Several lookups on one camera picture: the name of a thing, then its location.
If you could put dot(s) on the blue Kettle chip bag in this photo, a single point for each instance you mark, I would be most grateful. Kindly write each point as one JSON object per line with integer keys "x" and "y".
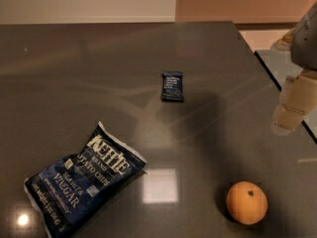
{"x": 68, "y": 191}

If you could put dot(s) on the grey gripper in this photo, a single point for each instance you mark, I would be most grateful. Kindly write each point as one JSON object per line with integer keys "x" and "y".
{"x": 305, "y": 47}

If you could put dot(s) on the small dark blue snack bar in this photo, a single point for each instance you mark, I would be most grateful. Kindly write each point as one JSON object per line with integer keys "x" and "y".
{"x": 171, "y": 86}

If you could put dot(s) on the orange fruit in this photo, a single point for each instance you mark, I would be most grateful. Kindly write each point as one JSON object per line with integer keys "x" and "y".
{"x": 246, "y": 203}

